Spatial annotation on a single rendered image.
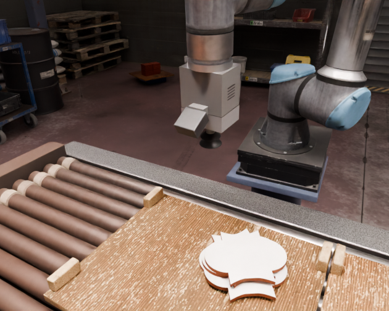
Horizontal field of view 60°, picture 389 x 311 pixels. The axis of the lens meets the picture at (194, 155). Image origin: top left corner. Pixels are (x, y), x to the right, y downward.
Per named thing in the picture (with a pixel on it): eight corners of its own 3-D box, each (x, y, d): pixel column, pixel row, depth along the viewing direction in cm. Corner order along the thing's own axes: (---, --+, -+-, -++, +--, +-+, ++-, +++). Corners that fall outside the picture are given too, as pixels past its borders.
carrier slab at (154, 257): (160, 197, 84) (160, 192, 83) (331, 255, 67) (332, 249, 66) (44, 300, 57) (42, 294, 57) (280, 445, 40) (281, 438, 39)
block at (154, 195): (157, 194, 83) (157, 184, 81) (163, 196, 82) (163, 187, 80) (142, 207, 78) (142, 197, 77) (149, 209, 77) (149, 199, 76)
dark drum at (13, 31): (40, 97, 443) (24, 26, 401) (75, 103, 420) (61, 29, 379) (0, 111, 396) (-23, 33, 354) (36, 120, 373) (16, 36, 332)
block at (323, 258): (321, 249, 66) (323, 239, 64) (331, 253, 65) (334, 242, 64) (315, 270, 61) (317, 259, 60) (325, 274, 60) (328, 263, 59)
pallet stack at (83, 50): (89, 58, 652) (82, 10, 611) (132, 63, 614) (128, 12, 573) (34, 74, 548) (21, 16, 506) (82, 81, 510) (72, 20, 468)
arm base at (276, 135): (270, 123, 113) (273, 96, 108) (315, 134, 106) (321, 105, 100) (250, 142, 103) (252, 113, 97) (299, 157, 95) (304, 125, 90)
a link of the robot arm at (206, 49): (218, 37, 48) (173, 32, 52) (218, 68, 51) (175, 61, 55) (242, 27, 54) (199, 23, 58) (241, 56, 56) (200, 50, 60)
